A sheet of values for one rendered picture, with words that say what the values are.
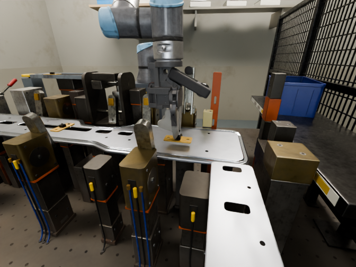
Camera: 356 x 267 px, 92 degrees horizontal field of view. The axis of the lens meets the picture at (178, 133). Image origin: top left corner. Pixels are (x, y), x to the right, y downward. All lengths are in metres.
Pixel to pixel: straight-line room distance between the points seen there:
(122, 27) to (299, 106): 0.69
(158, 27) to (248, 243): 0.44
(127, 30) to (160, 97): 0.21
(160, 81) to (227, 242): 0.38
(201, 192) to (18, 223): 0.70
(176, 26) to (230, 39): 3.32
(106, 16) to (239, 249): 0.58
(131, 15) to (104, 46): 3.56
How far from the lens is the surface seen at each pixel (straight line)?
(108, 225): 0.64
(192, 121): 0.69
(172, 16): 0.45
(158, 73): 0.47
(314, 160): 0.44
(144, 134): 0.40
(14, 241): 0.85
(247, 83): 3.85
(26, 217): 0.91
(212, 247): 0.30
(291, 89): 0.82
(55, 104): 0.96
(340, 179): 0.47
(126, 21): 0.56
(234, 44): 3.76
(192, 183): 0.42
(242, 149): 0.55
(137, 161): 0.38
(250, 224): 0.33
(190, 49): 3.69
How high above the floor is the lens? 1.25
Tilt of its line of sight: 24 degrees down
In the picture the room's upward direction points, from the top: straight up
